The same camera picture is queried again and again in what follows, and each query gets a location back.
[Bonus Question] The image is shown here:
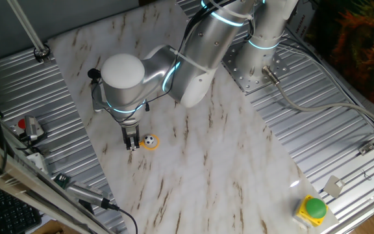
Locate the marble pattern mat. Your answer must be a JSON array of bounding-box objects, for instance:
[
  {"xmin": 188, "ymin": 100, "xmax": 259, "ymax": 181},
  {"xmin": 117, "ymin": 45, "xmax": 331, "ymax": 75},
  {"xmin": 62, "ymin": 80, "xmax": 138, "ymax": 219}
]
[{"xmin": 47, "ymin": 0, "xmax": 340, "ymax": 234}]

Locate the orange green patterned cloth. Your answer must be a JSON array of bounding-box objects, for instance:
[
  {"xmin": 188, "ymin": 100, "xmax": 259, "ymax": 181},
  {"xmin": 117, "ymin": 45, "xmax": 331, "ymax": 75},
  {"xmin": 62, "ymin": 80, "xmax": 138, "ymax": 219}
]
[{"xmin": 306, "ymin": 0, "xmax": 374, "ymax": 118}]

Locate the ribbed silver camera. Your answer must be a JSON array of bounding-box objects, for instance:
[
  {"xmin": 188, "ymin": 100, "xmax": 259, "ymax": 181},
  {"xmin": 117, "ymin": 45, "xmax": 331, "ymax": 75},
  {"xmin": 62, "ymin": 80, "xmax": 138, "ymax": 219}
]
[{"xmin": 65, "ymin": 181, "xmax": 120, "ymax": 211}]

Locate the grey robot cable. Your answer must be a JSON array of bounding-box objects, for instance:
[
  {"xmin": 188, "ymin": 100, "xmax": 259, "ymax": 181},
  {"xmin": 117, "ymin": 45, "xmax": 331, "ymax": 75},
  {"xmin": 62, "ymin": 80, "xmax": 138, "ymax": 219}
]
[{"xmin": 261, "ymin": 64, "xmax": 374, "ymax": 131}]

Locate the orange bubble ring wand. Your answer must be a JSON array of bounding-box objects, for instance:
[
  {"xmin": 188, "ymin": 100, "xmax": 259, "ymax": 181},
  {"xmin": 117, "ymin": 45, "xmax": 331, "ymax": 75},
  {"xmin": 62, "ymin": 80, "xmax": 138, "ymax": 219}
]
[{"xmin": 138, "ymin": 134, "xmax": 160, "ymax": 151}]

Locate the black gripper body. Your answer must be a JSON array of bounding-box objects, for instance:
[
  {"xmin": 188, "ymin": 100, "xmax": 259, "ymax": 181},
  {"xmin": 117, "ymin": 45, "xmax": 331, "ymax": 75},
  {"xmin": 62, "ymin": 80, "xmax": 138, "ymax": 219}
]
[{"xmin": 121, "ymin": 125, "xmax": 141, "ymax": 141}]

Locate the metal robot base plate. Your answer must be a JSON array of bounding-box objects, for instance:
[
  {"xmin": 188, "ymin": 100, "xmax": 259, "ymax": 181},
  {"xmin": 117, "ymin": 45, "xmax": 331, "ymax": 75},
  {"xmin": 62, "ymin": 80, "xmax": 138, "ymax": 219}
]
[{"xmin": 221, "ymin": 42, "xmax": 290, "ymax": 95}]

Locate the small grey square plate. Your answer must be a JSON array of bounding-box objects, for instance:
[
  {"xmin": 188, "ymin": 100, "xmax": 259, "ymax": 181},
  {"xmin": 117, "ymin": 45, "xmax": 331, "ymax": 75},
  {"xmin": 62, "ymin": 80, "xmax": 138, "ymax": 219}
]
[{"xmin": 322, "ymin": 175, "xmax": 346, "ymax": 199}]

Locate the yellow box green button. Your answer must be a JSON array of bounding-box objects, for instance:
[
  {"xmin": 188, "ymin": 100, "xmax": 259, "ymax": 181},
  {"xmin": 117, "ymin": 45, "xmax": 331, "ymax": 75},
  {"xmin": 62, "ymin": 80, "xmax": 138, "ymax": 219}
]
[{"xmin": 292, "ymin": 194, "xmax": 329, "ymax": 228}]

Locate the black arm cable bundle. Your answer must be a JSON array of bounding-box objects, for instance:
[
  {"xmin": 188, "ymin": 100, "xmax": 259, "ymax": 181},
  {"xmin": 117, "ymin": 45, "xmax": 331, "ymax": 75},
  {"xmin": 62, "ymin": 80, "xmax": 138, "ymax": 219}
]
[{"xmin": 245, "ymin": 16, "xmax": 256, "ymax": 42}]

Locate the red emergency stop box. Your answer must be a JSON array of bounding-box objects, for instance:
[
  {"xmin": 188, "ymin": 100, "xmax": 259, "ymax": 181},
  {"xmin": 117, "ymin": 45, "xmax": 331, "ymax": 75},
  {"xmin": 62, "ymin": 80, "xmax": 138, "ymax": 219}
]
[{"xmin": 10, "ymin": 116, "xmax": 29, "ymax": 137}]

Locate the aluminium pole with foot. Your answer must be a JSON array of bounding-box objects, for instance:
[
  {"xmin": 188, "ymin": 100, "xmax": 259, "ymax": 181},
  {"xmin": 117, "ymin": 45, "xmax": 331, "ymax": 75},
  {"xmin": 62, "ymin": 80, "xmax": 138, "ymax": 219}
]
[{"xmin": 6, "ymin": 0, "xmax": 51, "ymax": 63}]

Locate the black camera cable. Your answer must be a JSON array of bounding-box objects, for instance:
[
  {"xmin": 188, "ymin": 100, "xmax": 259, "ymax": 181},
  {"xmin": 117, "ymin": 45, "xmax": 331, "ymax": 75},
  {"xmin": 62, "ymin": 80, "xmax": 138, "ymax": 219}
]
[{"xmin": 108, "ymin": 203, "xmax": 139, "ymax": 234}]

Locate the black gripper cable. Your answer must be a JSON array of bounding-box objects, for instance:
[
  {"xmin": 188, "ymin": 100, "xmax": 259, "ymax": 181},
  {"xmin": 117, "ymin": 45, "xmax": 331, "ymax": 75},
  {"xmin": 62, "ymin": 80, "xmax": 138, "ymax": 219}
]
[{"xmin": 89, "ymin": 9, "xmax": 207, "ymax": 124}]

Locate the light grey box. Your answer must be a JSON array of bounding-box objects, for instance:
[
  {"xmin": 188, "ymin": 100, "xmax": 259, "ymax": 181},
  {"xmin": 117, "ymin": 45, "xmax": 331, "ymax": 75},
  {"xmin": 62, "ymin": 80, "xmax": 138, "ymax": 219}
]
[{"xmin": 26, "ymin": 151, "xmax": 50, "ymax": 175}]

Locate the white printed carton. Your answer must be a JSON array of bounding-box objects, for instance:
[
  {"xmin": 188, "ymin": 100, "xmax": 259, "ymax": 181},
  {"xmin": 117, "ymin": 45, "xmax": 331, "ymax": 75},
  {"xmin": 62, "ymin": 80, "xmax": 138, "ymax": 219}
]
[{"xmin": 286, "ymin": 0, "xmax": 319, "ymax": 45}]

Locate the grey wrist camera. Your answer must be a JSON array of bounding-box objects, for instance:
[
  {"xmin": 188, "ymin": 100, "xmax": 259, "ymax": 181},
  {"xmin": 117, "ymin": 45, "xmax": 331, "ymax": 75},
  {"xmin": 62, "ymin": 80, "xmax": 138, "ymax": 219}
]
[{"xmin": 91, "ymin": 77, "xmax": 108, "ymax": 113}]

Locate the black keyboard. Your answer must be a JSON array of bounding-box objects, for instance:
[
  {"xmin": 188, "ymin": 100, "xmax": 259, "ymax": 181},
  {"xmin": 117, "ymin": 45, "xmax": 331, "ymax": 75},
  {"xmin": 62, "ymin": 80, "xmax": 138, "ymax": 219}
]
[{"xmin": 0, "ymin": 183, "xmax": 44, "ymax": 234}]

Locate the aluminium frame beam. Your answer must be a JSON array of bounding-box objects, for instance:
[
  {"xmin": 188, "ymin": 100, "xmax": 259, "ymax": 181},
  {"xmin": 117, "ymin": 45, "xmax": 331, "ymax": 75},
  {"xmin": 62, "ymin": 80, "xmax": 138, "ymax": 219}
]
[{"xmin": 0, "ymin": 131, "xmax": 113, "ymax": 234}]

